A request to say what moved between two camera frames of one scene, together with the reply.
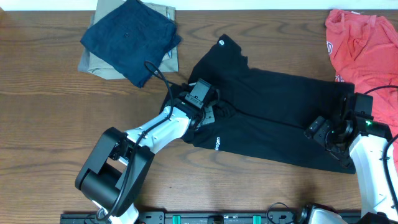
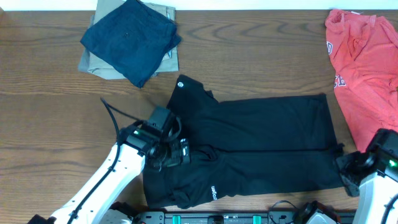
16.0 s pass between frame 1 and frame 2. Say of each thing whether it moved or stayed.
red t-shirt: stayed
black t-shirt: moved
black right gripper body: moved
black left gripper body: moved
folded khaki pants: stayed
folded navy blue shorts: stayed
